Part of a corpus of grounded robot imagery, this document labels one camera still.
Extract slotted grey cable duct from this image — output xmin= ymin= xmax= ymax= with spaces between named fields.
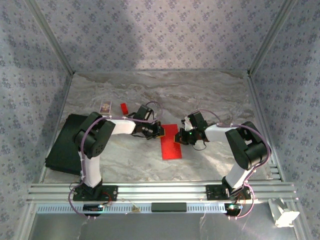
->
xmin=36 ymin=202 xmax=230 ymax=215

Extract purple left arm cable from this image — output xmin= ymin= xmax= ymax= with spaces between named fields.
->
xmin=68 ymin=101 xmax=165 ymax=222

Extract aluminium frame post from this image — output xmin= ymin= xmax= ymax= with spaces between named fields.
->
xmin=24 ymin=0 xmax=76 ymax=76
xmin=247 ymin=0 xmax=300 ymax=76

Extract white plastic bracket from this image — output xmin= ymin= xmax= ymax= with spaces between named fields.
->
xmin=267 ymin=197 xmax=301 ymax=228

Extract purple card box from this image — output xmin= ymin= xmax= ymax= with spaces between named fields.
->
xmin=99 ymin=100 xmax=113 ymax=115

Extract black rectangular bar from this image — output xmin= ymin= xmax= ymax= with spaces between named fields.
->
xmin=151 ymin=202 xmax=188 ymax=213

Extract aluminium side rail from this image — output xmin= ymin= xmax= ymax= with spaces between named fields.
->
xmin=246 ymin=71 xmax=286 ymax=182
xmin=38 ymin=72 xmax=76 ymax=185

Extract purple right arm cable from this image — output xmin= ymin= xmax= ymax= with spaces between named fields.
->
xmin=192 ymin=109 xmax=273 ymax=221

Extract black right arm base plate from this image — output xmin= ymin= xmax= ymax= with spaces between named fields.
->
xmin=205 ymin=184 xmax=252 ymax=201

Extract black mat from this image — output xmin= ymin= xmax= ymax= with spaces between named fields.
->
xmin=44 ymin=113 xmax=103 ymax=176

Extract red cloth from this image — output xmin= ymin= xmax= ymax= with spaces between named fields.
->
xmin=159 ymin=123 xmax=184 ymax=161

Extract aluminium mounting rail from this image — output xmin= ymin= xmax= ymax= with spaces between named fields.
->
xmin=26 ymin=182 xmax=300 ymax=205

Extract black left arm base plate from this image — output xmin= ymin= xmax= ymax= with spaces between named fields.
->
xmin=72 ymin=185 xmax=119 ymax=202

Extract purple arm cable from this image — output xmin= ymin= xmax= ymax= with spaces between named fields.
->
xmin=68 ymin=101 xmax=165 ymax=222
xmin=192 ymin=109 xmax=273 ymax=221

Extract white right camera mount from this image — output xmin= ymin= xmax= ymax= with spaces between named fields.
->
xmin=183 ymin=116 xmax=195 ymax=131

